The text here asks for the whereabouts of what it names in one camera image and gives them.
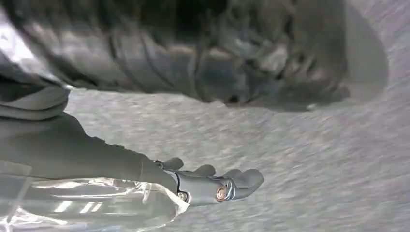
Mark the clear plastic film wrap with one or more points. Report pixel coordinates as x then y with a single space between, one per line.
96 205

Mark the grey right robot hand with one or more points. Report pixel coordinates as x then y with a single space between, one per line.
64 150

